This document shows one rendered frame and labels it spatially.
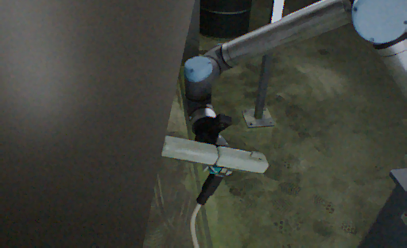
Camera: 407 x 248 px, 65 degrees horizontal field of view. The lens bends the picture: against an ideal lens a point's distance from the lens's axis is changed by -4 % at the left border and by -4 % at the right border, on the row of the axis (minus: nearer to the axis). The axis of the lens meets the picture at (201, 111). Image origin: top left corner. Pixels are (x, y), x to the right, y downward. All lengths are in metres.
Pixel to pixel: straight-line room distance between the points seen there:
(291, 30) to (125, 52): 0.66
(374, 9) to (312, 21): 0.24
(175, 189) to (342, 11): 1.30
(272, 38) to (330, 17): 0.18
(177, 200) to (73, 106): 1.40
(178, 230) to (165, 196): 0.22
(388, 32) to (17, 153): 0.72
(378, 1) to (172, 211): 1.38
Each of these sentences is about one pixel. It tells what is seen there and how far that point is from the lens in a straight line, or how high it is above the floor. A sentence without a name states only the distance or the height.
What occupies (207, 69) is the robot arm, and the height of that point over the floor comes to 0.97.
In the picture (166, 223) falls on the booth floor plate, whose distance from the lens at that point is 1.74.
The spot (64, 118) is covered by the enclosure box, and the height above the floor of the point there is 1.21.
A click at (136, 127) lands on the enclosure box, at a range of 0.48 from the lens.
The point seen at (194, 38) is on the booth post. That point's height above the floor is 0.27.
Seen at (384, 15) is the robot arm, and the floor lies 1.26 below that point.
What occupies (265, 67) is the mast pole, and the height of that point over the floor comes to 0.44.
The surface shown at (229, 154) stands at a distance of 0.88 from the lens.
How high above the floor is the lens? 1.50
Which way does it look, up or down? 38 degrees down
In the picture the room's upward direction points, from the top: 2 degrees clockwise
